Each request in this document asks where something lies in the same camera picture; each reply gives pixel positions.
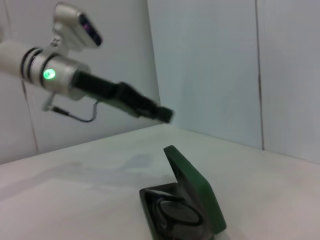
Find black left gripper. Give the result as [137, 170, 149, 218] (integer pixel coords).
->
[73, 70, 175, 124]

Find green glasses case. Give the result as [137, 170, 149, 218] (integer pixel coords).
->
[138, 144, 228, 240]

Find black round-lens glasses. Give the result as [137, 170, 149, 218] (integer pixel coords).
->
[146, 188, 208, 237]

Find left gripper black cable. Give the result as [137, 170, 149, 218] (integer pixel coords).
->
[41, 93, 99, 123]

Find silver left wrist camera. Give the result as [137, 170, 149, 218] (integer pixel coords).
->
[51, 1, 104, 54]

